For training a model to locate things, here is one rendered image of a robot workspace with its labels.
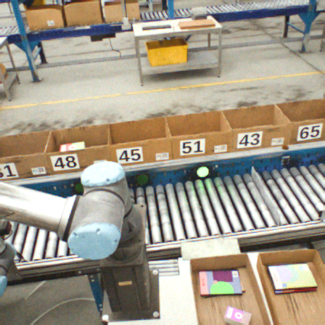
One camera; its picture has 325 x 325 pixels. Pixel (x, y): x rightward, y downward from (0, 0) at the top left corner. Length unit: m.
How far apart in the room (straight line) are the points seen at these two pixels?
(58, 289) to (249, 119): 1.86
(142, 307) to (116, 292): 0.15
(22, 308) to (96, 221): 1.84
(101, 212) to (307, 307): 1.05
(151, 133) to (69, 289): 1.29
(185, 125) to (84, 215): 1.54
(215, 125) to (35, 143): 1.26
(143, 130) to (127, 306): 1.26
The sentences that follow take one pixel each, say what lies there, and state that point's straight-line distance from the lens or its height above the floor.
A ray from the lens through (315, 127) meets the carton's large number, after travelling 2.49.
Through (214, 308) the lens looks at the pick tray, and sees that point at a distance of 1.69.
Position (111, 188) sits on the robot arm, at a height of 1.46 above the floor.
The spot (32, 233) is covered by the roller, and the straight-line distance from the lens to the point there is 2.19.
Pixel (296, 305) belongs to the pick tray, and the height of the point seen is 0.76.
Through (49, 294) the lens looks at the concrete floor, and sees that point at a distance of 2.84.
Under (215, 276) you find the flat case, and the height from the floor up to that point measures 0.78.
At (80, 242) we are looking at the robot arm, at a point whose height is 1.41.
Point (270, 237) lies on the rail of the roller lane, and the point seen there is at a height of 0.71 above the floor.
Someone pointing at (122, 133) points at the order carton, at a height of 0.96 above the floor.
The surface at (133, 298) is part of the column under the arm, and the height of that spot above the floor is 0.86.
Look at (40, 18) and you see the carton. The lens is 6.41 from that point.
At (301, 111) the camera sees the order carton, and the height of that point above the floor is 0.97.
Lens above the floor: 2.19
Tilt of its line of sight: 35 degrees down
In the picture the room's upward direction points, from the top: 5 degrees counter-clockwise
